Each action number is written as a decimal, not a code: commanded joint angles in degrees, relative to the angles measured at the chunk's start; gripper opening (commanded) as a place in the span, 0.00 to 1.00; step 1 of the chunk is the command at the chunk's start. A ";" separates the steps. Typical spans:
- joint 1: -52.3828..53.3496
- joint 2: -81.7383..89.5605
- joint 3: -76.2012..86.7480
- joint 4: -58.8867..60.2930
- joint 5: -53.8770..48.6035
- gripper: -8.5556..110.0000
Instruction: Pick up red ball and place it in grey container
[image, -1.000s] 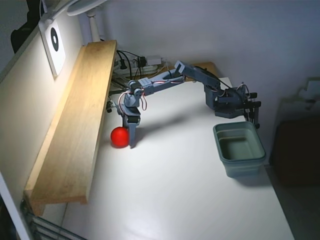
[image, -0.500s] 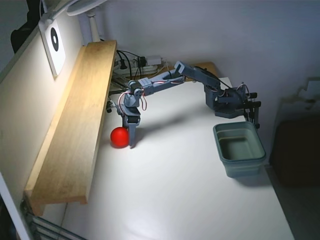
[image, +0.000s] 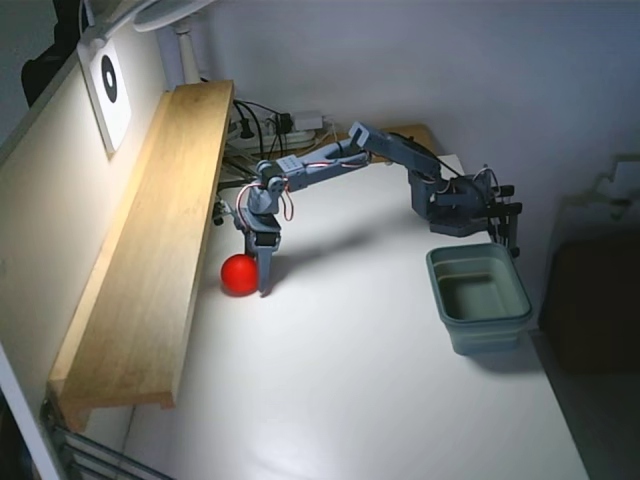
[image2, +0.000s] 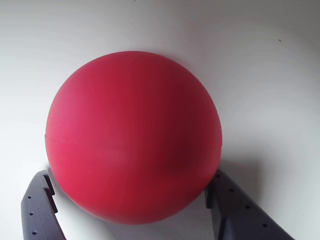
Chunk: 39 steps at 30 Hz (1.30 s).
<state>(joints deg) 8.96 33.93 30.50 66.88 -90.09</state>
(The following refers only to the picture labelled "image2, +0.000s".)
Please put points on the blue-grey gripper finger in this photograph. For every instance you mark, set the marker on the blue-grey gripper finger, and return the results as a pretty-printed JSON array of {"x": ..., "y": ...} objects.
[
  {"x": 237, "y": 217},
  {"x": 37, "y": 212}
]

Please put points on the red ball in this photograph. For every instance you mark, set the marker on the red ball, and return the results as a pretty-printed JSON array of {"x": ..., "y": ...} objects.
[{"x": 132, "y": 140}]

